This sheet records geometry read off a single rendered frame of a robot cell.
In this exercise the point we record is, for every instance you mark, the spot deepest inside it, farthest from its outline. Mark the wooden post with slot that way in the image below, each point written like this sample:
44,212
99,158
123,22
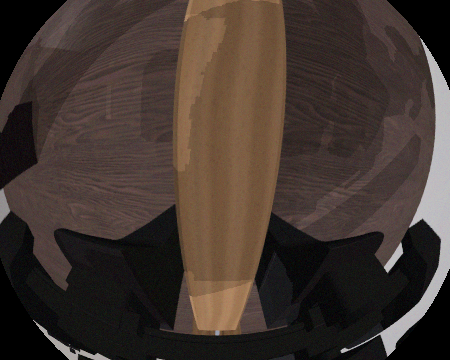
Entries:
197,331

